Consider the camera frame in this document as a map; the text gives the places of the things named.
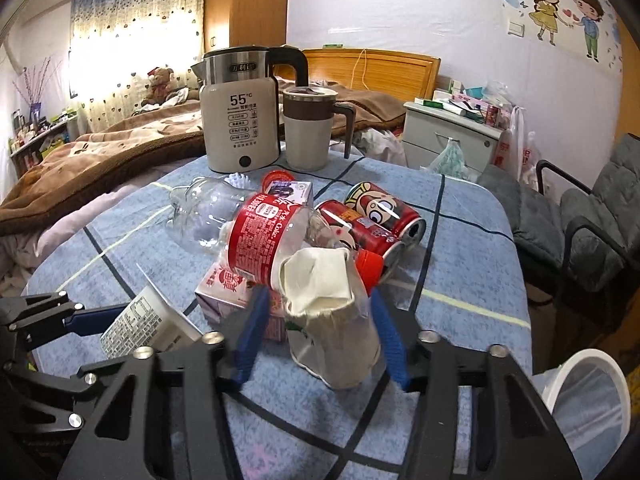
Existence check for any red cartoon can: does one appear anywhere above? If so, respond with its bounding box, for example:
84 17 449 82
316 200 405 282
344 181 426 248

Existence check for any red cartoon can rear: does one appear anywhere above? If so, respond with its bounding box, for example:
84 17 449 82
344 181 426 248

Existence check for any teddy bear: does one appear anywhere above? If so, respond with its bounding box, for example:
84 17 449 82
141 67 175 106

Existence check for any green patterned plastic bag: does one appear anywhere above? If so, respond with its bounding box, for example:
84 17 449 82
422 138 478 182

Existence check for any wooden wardrobe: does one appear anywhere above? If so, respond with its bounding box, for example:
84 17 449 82
203 0 288 52

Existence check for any brown bed blanket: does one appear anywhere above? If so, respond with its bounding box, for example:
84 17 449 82
0 77 407 238

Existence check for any white electric kettle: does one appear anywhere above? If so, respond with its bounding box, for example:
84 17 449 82
192 46 308 174

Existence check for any white labelled plastic tray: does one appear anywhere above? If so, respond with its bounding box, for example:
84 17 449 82
100 266 203 359

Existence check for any white paper cup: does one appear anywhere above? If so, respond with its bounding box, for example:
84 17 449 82
280 247 381 390

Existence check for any red round lid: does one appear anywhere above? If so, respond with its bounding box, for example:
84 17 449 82
262 169 296 193

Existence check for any red cartoon can front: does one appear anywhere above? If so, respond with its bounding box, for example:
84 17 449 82
316 200 405 282

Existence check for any beige brown lidded mug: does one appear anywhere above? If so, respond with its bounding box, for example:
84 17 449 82
283 86 356 171

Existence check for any wooden bed headboard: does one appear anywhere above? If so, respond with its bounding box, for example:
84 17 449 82
303 48 440 102

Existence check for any grey cushioned armchair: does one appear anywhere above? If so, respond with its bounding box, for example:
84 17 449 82
478 133 639 294

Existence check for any cartoon couple wall sticker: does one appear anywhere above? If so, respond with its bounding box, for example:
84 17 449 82
501 0 623 76

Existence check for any clear crushed plastic bottle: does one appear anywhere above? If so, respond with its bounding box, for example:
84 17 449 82
167 177 257 258

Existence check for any pink white milk carton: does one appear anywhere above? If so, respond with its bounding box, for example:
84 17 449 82
195 262 286 342

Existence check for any blue checked tablecloth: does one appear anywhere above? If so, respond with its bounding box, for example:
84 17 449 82
26 155 533 479

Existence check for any cola bottle red label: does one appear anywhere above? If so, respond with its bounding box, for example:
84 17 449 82
219 192 385 297

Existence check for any white bedside cabinet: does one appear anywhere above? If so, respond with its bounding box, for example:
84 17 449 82
401 102 501 180

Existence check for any white trash bin with bag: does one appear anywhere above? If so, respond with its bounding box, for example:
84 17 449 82
532 349 631 479

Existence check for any patterned window curtain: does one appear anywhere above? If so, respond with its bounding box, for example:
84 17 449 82
70 0 204 132

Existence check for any white red plastic bag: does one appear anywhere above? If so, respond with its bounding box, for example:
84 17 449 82
492 106 541 188

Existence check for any small purple milk carton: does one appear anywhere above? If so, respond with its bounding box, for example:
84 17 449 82
266 180 314 208

